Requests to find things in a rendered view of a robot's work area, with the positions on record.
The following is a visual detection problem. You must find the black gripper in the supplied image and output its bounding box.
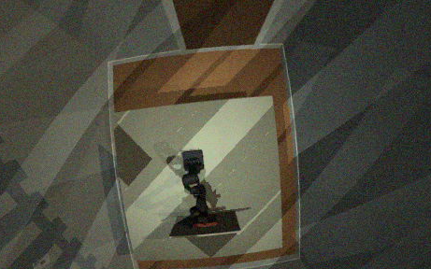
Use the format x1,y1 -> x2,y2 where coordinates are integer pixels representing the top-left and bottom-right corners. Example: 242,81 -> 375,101
197,203 -> 208,225

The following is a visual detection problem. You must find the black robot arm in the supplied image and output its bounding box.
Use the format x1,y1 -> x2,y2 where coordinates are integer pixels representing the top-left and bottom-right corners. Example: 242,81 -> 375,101
182,158 -> 206,214

